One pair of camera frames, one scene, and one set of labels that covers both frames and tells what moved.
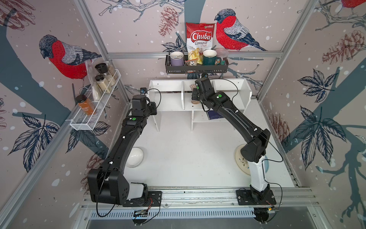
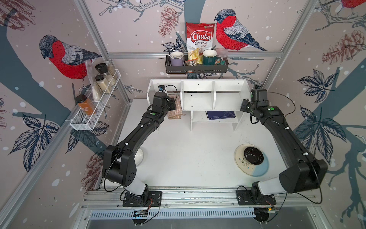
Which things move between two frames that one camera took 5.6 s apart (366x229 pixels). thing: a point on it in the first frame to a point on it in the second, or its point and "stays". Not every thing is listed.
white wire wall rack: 85,119 stays
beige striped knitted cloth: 194,102 to 177,113
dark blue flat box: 213,114 stays
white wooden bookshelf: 175,95 stays
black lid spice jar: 103,68 stays
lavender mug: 177,58 stays
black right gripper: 194,93 to 243,103
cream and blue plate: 242,164 stays
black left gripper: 153,105 to 171,101
